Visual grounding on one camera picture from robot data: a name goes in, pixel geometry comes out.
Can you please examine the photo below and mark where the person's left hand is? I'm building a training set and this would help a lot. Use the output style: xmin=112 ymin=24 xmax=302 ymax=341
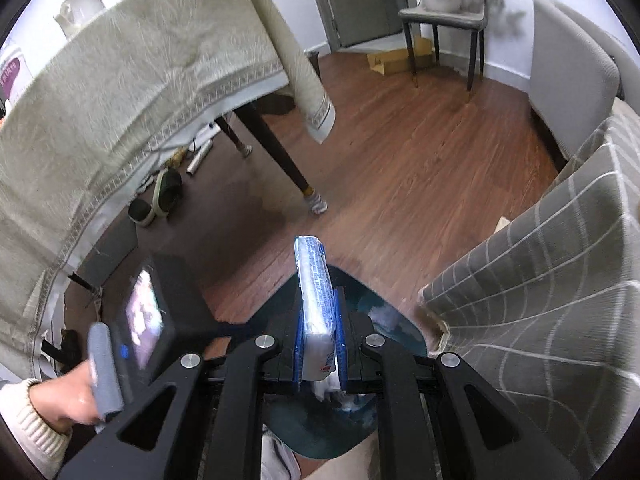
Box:
xmin=30 ymin=362 xmax=108 ymax=433

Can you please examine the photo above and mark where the blue and white tissue pack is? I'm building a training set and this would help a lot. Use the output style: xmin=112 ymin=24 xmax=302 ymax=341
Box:
xmin=293 ymin=235 xmax=337 ymax=396

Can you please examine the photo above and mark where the dark wooden table leg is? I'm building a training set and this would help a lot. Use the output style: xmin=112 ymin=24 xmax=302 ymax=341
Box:
xmin=215 ymin=115 xmax=253 ymax=158
xmin=232 ymin=100 xmax=328 ymax=215

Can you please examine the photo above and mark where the silver foil roll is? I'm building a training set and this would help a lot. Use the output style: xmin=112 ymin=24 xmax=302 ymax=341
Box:
xmin=186 ymin=140 xmax=213 ymax=176

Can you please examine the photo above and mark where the person's left forearm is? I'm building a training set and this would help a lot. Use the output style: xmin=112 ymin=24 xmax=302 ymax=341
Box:
xmin=0 ymin=377 xmax=73 ymax=478

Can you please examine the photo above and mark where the flat cardboard box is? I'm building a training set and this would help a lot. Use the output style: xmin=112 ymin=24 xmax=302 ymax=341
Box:
xmin=367 ymin=35 xmax=436 ymax=76

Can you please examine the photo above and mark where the beige patterned tablecloth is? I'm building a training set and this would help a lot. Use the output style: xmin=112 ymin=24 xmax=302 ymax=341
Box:
xmin=0 ymin=0 xmax=335 ymax=386

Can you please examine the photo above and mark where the grey armchair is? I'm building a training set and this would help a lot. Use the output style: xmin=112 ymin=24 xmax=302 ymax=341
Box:
xmin=530 ymin=0 xmax=623 ymax=161

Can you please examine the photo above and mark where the dark green slipper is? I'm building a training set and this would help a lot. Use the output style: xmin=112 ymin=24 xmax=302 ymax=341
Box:
xmin=127 ymin=199 xmax=156 ymax=228
xmin=152 ymin=169 xmax=183 ymax=218

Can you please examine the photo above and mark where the grey door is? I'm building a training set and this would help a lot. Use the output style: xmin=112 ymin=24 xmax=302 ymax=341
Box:
xmin=302 ymin=0 xmax=418 ymax=53

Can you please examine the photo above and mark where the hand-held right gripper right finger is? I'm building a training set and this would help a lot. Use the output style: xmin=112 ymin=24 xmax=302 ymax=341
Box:
xmin=334 ymin=285 xmax=583 ymax=480

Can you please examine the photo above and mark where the white pitcher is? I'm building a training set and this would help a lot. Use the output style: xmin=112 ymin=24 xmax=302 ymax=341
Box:
xmin=54 ymin=0 xmax=103 ymax=38

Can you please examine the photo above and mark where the white container with purple label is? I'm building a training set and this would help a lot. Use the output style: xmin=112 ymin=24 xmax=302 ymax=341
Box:
xmin=0 ymin=45 xmax=35 ymax=106

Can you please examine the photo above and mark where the dark teal trash bin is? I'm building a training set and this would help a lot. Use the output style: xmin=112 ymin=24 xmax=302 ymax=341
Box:
xmin=220 ymin=266 xmax=428 ymax=461

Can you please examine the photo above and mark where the grey dining chair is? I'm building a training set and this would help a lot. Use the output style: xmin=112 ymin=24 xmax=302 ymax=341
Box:
xmin=398 ymin=0 xmax=488 ymax=103

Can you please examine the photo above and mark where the grey checkered tablecloth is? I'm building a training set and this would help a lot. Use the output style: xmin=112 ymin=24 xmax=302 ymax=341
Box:
xmin=417 ymin=97 xmax=640 ymax=478

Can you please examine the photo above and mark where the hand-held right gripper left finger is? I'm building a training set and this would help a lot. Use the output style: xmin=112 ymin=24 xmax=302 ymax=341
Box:
xmin=55 ymin=287 xmax=307 ymax=480

